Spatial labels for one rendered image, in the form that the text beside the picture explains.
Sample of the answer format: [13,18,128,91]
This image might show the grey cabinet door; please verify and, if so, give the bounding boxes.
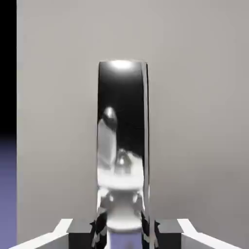
[16,0,249,249]

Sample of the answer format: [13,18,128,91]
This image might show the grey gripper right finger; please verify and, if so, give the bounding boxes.
[154,218,241,249]

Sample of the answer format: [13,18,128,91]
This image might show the shiny curved metal handle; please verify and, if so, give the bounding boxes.
[90,59,159,249]

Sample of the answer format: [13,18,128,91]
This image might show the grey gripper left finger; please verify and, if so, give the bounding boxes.
[8,218,98,249]

